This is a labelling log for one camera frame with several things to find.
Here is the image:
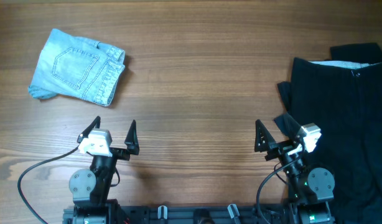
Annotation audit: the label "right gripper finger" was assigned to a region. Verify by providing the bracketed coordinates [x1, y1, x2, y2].
[254, 119, 277, 152]
[274, 113, 304, 140]

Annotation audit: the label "pile of black clothes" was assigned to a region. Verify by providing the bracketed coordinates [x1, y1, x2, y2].
[330, 42, 382, 64]

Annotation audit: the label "black shorts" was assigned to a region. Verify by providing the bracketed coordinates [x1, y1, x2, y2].
[279, 58, 382, 223]

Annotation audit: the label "folded light blue jeans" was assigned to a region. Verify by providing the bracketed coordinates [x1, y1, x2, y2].
[28, 29, 126, 106]

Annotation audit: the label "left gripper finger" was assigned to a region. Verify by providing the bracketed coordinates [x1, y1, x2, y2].
[124, 120, 139, 155]
[77, 116, 101, 144]

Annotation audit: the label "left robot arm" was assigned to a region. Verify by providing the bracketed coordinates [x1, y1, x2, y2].
[62, 116, 139, 224]

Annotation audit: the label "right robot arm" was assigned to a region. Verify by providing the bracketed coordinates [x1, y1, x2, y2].
[254, 113, 335, 223]

